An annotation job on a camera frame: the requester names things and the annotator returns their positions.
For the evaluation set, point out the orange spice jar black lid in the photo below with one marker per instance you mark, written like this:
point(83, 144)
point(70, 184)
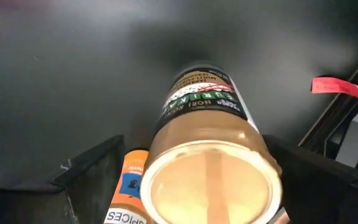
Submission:
point(129, 186)

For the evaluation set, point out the black aluminium table frame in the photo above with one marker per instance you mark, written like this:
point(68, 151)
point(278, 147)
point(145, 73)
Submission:
point(337, 107)

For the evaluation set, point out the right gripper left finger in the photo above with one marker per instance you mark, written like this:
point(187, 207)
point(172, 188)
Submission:
point(57, 199)

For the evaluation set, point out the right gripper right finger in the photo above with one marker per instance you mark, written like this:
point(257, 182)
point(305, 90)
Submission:
point(322, 193)

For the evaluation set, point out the red paper tag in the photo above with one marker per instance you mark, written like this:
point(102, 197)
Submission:
point(331, 85)

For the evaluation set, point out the metal corner bracket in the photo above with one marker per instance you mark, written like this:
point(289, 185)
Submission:
point(353, 137)

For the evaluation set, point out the furikake jar tan lid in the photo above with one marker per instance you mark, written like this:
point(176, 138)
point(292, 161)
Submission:
point(210, 130)

